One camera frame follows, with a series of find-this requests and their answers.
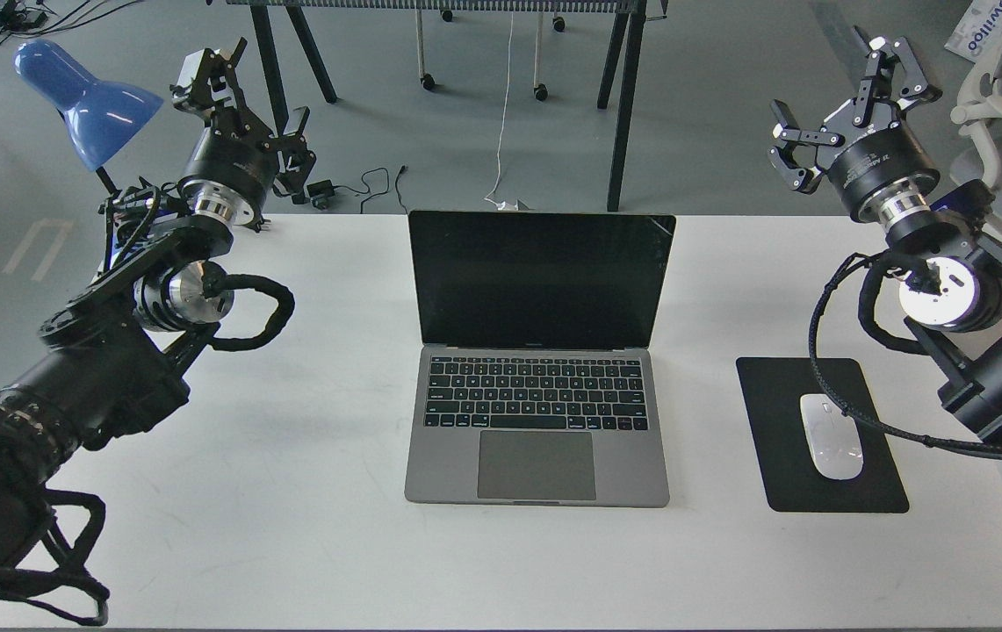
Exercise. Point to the white computer mouse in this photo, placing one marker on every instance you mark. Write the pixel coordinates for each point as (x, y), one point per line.
(832, 438)

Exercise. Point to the white printed box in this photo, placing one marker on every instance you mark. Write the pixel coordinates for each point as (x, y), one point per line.
(979, 29)

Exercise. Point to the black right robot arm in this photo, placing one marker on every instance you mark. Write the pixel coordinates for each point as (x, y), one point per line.
(936, 290)

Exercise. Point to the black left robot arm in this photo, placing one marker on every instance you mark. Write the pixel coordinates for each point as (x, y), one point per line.
(117, 353)

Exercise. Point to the grey laptop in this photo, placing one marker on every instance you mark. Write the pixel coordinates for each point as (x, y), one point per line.
(535, 378)

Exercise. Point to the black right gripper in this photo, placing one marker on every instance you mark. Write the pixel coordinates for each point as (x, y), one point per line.
(892, 82)

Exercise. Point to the black power adapter with cable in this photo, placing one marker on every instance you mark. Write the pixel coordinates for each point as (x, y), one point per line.
(373, 183)

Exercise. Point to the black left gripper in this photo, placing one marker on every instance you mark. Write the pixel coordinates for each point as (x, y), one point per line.
(226, 178)

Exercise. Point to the blue desk lamp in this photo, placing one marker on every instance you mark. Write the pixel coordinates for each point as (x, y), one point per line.
(100, 116)

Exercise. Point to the black mouse pad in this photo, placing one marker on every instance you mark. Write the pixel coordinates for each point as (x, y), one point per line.
(781, 397)

